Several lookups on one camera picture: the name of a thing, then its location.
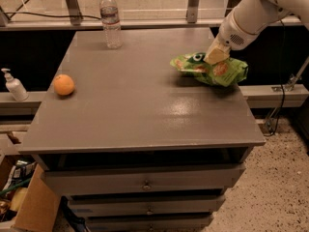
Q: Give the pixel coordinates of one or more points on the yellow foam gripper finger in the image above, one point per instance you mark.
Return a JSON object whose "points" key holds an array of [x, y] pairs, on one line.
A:
{"points": [[217, 52]]}

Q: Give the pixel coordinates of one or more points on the green rice chip bag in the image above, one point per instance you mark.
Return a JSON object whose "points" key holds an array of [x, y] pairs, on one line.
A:
{"points": [[225, 73]]}

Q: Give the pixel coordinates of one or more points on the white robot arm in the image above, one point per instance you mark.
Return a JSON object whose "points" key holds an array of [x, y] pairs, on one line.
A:
{"points": [[247, 20]]}

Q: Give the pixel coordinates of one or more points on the clear plastic water bottle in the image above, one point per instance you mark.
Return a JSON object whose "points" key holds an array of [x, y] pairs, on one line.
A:
{"points": [[110, 19]]}

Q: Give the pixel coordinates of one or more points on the white pump dispenser bottle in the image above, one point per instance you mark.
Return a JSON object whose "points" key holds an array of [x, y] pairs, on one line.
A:
{"points": [[14, 86]]}

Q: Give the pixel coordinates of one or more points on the grey drawer cabinet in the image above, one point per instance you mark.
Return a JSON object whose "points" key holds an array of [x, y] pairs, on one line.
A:
{"points": [[133, 119]]}

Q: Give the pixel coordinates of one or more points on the top drawer knob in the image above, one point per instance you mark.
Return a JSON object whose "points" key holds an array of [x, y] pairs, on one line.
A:
{"points": [[146, 186]]}

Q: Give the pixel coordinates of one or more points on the orange fruit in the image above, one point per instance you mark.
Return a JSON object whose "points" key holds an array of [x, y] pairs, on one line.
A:
{"points": [[63, 85]]}

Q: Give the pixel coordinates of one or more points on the cardboard box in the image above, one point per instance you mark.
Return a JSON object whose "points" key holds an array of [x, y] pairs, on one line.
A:
{"points": [[38, 209]]}

